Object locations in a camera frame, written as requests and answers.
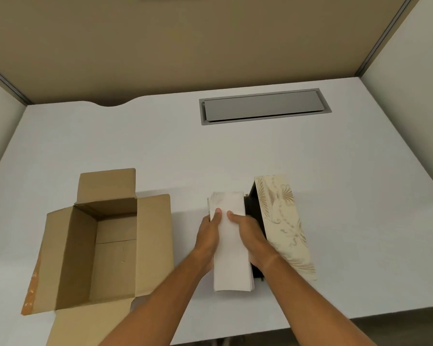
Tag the person's left hand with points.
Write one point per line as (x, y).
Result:
(206, 237)

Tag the person's right hand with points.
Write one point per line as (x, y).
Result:
(250, 237)

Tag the person's left thumb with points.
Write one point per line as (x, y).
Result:
(215, 216)

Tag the person's right thumb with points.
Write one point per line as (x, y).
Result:
(233, 216)

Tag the stack of white paper tissues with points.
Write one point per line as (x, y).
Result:
(231, 255)

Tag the person's left forearm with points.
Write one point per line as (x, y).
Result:
(162, 302)

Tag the person's right forearm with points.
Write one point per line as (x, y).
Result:
(306, 302)

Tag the cream floral tissue box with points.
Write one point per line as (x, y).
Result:
(285, 226)

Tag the open brown cardboard box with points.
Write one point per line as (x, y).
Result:
(101, 248)

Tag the beige desk partition panel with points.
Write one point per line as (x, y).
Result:
(187, 43)

